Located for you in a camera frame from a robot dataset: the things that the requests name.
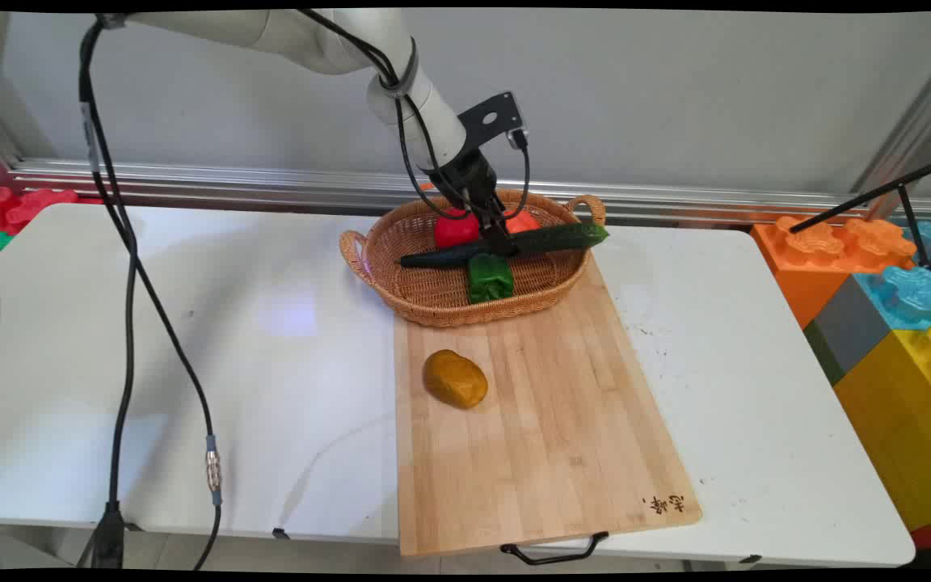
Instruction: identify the woven wicker basket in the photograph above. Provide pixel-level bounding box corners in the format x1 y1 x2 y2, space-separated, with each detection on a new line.
339 189 607 328

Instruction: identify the yellow-brown potato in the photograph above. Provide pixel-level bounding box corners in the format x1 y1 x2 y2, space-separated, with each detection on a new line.
423 349 489 409

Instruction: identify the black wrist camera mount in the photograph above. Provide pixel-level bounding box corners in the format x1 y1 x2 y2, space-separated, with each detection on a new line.
457 91 530 151

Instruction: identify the dark green cucumber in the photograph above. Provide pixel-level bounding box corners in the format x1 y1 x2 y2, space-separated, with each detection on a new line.
399 222 610 269

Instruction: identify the orange foam block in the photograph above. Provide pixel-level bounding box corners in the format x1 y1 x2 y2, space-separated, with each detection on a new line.
751 215 918 329

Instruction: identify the green bell pepper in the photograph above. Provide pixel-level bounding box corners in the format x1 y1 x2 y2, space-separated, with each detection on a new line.
467 254 515 305

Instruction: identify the horizontal aluminium frame rail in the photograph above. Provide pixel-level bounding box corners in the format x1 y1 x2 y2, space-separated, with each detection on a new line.
0 158 931 227

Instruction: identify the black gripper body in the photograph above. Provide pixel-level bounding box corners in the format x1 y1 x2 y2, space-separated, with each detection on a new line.
430 148 500 214

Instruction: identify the diagonal aluminium frame post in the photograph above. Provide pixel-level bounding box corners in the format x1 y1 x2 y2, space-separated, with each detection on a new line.
849 36 931 219

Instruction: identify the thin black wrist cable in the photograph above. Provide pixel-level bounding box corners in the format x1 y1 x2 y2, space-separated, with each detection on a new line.
297 10 533 221

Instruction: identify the red tomato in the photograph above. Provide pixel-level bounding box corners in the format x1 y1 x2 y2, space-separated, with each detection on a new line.
434 209 480 249

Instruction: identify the grey cable strap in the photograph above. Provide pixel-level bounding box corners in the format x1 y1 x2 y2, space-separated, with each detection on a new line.
378 36 419 91

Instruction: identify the black cutting board handle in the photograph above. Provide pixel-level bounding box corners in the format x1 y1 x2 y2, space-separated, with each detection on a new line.
500 531 610 565

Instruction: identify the black tripod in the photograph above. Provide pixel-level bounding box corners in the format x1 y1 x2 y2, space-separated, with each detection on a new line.
789 152 931 280

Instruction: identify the wooden cutting board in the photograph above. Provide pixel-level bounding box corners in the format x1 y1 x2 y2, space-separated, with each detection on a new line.
393 252 703 559

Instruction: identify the thick black cable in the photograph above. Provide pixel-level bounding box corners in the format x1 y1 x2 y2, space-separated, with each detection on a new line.
76 16 145 571

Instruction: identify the black cable with metal connector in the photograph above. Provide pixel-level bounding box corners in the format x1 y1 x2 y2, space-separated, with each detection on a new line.
82 81 225 571

